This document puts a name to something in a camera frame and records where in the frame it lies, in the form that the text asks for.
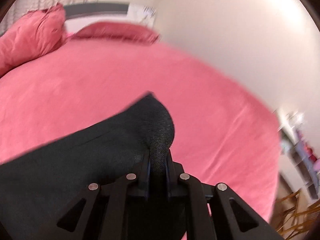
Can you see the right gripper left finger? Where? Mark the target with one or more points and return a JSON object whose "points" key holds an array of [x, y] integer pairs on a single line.
{"points": [[106, 213]]}

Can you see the cluttered shelf unit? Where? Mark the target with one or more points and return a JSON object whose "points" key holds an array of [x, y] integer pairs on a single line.
{"points": [[296, 165]]}

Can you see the large pink pillow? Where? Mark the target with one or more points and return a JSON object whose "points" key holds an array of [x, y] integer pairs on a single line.
{"points": [[35, 34]]}

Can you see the black knit garment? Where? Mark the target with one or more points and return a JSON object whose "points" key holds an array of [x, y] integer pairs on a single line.
{"points": [[37, 185]]}

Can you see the wooden chair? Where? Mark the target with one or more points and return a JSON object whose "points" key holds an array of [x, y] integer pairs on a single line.
{"points": [[292, 216]]}

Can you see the flat pink pillow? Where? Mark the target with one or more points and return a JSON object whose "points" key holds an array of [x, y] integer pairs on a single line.
{"points": [[118, 31]]}

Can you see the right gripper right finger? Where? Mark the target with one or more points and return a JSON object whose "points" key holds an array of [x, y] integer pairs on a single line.
{"points": [[202, 211]]}

